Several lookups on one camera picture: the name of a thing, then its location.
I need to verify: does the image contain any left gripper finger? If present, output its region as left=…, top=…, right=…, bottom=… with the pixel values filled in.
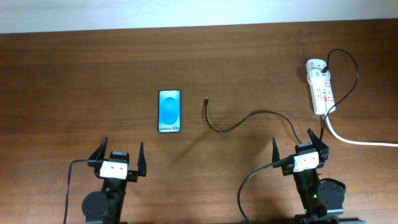
left=88, top=138, right=108, bottom=169
left=137, top=142, right=147, bottom=177

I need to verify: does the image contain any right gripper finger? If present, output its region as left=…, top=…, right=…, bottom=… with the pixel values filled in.
left=272, top=138, right=280, bottom=168
left=307, top=129, right=326, bottom=149

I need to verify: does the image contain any blue screen Galaxy smartphone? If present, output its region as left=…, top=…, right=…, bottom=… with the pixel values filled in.
left=158, top=90, right=181, bottom=133

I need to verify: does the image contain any black USB charging cable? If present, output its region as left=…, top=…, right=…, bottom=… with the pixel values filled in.
left=203, top=48, right=360, bottom=144

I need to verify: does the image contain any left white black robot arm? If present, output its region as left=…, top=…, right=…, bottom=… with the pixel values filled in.
left=81, top=138, right=147, bottom=223

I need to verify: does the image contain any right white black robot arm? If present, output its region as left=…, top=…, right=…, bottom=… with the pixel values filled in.
left=272, top=129, right=346, bottom=223

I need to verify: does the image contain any white USB charger plug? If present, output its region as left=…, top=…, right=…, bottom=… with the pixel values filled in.
left=306, top=58, right=330, bottom=84

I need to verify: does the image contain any white power strip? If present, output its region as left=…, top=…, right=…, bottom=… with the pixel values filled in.
left=307, top=75, right=335, bottom=115

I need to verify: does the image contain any white power strip cord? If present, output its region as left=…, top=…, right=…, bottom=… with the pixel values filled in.
left=323, top=114, right=398, bottom=147

